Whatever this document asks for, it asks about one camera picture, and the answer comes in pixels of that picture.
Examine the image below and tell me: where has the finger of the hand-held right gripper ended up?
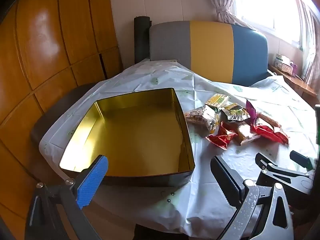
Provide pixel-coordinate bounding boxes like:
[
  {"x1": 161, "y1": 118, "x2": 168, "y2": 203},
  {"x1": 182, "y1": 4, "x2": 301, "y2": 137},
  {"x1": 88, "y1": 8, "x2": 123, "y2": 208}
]
[
  {"x1": 255, "y1": 152, "x2": 314, "y2": 179},
  {"x1": 290, "y1": 151, "x2": 313, "y2": 170}
]

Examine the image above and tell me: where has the tissue box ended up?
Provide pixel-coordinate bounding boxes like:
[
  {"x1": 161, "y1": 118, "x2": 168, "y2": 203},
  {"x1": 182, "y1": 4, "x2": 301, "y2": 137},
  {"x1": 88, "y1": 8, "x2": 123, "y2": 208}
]
[{"x1": 275, "y1": 54, "x2": 298, "y2": 75}]

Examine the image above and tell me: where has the grey yellow blue chair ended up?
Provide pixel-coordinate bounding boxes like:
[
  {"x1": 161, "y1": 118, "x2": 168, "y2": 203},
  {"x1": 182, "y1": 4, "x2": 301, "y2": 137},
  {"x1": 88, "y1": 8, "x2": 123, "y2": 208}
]
[{"x1": 149, "y1": 20, "x2": 268, "y2": 87}]

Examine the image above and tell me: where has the wooden side desk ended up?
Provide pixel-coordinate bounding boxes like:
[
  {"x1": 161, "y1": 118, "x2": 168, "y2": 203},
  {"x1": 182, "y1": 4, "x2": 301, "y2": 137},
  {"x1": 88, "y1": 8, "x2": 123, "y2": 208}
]
[{"x1": 269, "y1": 65, "x2": 318, "y2": 98}]

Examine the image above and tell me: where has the wooden wardrobe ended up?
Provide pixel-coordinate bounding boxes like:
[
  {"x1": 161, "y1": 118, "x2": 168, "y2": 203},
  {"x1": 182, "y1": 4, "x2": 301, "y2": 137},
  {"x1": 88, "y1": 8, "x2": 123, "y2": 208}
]
[{"x1": 0, "y1": 0, "x2": 123, "y2": 240}]

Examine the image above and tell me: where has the window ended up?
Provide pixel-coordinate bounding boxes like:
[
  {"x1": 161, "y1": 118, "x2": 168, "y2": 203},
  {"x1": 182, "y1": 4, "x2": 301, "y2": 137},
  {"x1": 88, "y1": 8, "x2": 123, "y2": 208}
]
[{"x1": 232, "y1": 0, "x2": 304, "y2": 48}]

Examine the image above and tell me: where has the black rolled mat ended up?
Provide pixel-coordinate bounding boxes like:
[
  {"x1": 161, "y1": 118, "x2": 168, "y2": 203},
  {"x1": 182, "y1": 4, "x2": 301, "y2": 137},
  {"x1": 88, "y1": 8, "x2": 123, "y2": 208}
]
[{"x1": 134, "y1": 16, "x2": 152, "y2": 64}]

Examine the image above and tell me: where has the red foil snack packet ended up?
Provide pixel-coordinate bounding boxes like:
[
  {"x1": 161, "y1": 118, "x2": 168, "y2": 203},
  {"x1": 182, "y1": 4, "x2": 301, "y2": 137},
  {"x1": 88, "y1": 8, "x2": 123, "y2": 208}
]
[{"x1": 205, "y1": 121, "x2": 238, "y2": 150}]

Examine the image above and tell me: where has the yellow foil snack packet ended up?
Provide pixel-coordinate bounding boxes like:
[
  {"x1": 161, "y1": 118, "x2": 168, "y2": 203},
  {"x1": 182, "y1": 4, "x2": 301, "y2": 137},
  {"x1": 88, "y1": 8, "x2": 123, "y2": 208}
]
[{"x1": 221, "y1": 103, "x2": 250, "y2": 123}]

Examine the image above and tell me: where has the clear peanut snack bag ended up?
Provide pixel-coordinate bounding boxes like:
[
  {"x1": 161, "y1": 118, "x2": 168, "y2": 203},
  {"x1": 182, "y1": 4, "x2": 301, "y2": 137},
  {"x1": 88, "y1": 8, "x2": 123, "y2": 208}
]
[{"x1": 184, "y1": 105, "x2": 218, "y2": 133}]

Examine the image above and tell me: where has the white printed tablecloth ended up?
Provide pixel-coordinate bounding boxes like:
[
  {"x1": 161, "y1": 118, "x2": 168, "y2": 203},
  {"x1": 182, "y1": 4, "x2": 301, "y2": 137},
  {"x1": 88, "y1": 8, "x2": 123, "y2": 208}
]
[{"x1": 39, "y1": 59, "x2": 319, "y2": 238}]

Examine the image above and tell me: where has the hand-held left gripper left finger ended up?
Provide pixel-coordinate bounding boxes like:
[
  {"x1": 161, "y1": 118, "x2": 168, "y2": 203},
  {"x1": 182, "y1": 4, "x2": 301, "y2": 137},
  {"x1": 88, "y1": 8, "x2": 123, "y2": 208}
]
[{"x1": 24, "y1": 154, "x2": 118, "y2": 240}]

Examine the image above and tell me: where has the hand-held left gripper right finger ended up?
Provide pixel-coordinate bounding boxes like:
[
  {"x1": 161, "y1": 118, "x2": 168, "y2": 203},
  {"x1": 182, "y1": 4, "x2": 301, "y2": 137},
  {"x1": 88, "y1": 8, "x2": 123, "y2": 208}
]
[{"x1": 210, "y1": 155, "x2": 294, "y2": 240}]

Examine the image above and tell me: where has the clear pastry snack packet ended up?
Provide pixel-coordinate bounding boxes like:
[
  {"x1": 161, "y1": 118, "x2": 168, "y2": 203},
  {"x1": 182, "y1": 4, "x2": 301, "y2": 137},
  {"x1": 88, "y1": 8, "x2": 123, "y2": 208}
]
[{"x1": 235, "y1": 122, "x2": 262, "y2": 146}]

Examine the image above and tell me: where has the purple snack packet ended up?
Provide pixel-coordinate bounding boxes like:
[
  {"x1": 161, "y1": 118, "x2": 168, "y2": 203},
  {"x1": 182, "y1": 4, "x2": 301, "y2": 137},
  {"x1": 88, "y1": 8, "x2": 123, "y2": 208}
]
[{"x1": 245, "y1": 99, "x2": 258, "y2": 125}]

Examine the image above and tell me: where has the maroon tin box gold interior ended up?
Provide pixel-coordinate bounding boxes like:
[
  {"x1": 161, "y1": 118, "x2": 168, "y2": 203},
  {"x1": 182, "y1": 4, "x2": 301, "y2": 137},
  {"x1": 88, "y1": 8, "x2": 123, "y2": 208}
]
[{"x1": 59, "y1": 87, "x2": 195, "y2": 188}]

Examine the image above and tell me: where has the red-ended cereal bar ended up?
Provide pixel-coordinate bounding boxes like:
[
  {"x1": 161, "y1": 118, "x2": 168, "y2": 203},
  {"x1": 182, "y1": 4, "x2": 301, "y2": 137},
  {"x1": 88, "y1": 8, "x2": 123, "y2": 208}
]
[{"x1": 254, "y1": 112, "x2": 289, "y2": 145}]

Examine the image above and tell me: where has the white patterned curtain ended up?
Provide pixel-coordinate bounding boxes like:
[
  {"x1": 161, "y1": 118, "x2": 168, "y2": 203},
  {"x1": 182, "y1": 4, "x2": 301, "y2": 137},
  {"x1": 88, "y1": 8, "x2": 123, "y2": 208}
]
[{"x1": 205, "y1": 0, "x2": 265, "y2": 34}]

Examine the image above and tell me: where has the green yellow grid snack packet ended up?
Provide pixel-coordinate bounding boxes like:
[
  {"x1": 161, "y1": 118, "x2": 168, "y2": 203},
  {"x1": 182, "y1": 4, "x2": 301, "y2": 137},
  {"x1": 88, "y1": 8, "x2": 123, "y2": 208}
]
[{"x1": 205, "y1": 94, "x2": 230, "y2": 110}]

